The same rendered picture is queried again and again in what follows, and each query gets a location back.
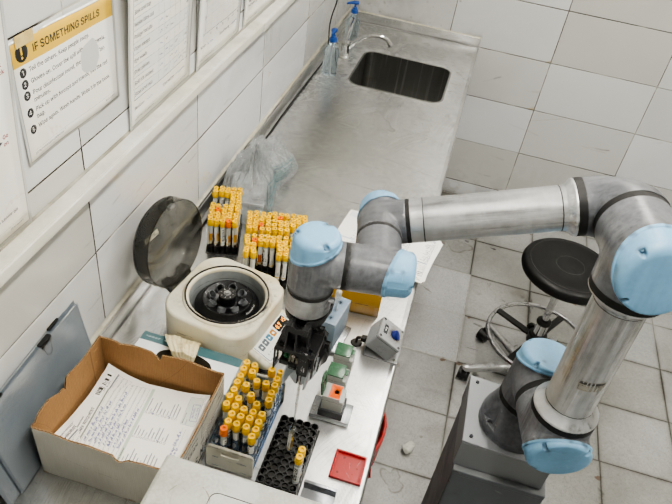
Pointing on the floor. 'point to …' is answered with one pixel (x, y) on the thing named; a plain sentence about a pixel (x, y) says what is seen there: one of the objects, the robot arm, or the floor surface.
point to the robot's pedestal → (473, 483)
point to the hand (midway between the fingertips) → (300, 375)
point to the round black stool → (559, 268)
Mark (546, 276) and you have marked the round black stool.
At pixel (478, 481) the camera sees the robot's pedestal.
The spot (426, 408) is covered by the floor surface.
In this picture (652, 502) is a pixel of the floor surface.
